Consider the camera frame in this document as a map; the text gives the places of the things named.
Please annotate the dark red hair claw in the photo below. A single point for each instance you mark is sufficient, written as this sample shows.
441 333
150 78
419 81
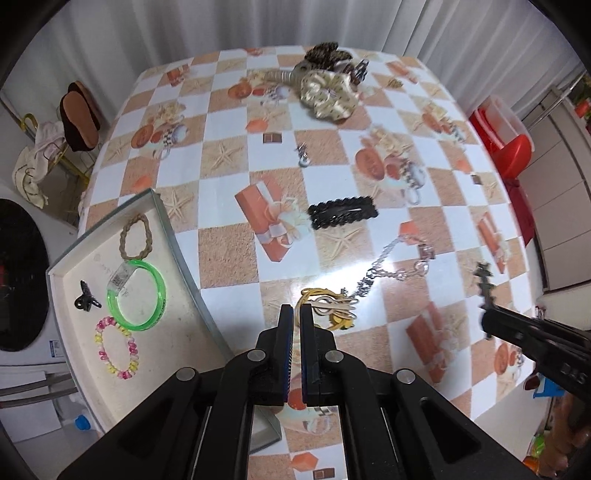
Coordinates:
359 71

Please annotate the beige cabinet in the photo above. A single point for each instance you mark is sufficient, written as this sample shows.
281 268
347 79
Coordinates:
563 184

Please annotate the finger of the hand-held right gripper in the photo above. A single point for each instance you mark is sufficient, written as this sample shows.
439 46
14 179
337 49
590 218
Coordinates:
517 339
540 325

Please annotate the red plastic bucket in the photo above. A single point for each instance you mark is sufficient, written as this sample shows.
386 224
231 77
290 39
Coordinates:
482 129

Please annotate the gold metal rack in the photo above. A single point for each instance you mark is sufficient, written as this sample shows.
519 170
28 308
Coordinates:
69 157

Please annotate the small gold jewelry piece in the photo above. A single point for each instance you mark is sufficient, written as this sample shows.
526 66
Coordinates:
395 84

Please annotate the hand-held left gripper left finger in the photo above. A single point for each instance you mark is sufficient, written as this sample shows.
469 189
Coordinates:
286 355

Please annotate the dark metal barrette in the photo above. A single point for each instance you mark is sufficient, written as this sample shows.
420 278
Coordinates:
485 286

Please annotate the dark brown slipper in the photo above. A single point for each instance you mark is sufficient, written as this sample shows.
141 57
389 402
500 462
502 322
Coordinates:
81 136

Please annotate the small black claw clip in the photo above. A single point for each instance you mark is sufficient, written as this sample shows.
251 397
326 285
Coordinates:
85 300

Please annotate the red plastic stool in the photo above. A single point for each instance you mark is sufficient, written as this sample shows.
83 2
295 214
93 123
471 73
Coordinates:
515 157

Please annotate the blue capped white bottle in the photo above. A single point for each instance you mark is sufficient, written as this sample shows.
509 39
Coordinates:
82 422

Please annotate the beige bow hair clip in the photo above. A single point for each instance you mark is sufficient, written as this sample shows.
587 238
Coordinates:
334 304

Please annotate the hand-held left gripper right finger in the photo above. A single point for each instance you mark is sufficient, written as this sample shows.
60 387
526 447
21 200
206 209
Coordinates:
305 355

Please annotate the small silver charm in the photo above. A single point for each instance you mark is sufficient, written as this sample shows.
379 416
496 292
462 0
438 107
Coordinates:
303 157

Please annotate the tan slipper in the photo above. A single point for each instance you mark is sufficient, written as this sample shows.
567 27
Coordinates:
81 104

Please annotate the leopard print scrunchie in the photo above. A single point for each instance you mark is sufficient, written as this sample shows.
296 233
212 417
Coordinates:
328 54

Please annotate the white washing machine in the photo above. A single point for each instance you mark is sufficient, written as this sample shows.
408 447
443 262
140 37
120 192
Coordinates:
23 277

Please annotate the clear plastic tub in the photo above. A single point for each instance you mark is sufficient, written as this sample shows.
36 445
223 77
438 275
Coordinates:
505 117

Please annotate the white rectangular tray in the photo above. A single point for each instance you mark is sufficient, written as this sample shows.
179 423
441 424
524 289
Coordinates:
152 397

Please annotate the cream cloth bag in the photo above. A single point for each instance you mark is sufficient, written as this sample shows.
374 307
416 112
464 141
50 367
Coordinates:
32 166

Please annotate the beige striped ribbon bow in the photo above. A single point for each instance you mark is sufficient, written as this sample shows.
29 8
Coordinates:
281 77

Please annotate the blue plastic stool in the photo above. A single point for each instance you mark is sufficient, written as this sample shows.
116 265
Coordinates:
547 390

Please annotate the white curtain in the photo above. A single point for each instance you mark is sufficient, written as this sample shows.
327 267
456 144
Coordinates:
184 27

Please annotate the black beaded snap clip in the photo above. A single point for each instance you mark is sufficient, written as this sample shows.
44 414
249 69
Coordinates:
341 212

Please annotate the cream dotted satin scrunchie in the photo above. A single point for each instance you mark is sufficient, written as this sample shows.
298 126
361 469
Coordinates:
323 99

